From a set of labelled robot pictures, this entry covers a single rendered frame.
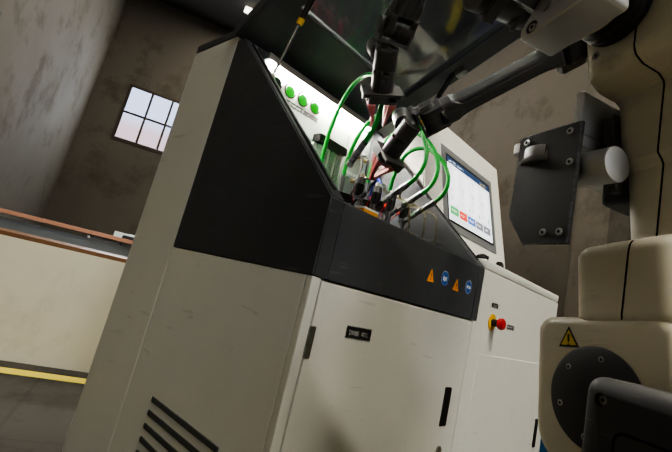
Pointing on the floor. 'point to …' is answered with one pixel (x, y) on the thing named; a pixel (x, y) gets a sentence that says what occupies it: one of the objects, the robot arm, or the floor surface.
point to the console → (519, 385)
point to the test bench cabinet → (223, 358)
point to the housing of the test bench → (150, 251)
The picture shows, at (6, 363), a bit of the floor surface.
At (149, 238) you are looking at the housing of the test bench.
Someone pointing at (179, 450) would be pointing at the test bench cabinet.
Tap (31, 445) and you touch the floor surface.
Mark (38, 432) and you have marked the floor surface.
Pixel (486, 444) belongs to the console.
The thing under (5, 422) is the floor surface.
